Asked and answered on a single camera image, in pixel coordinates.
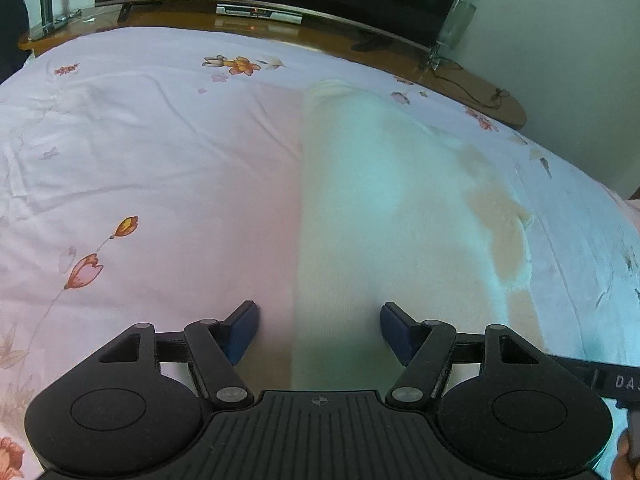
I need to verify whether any silver set-top box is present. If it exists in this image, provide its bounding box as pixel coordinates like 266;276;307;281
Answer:
216;3;303;25

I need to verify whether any curved wooden tv console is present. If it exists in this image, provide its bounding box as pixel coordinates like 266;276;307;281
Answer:
18;0;527;130

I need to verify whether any clear glass table lamp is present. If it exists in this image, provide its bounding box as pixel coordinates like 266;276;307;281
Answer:
419;0;476;70

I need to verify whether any pink floral bed sheet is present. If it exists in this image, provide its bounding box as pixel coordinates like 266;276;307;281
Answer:
1;28;639;479

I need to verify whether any white knit sweater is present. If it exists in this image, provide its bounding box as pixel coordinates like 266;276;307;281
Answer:
291;80;544;391

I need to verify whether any black power cable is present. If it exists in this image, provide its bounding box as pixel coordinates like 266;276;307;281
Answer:
432;56;511;111

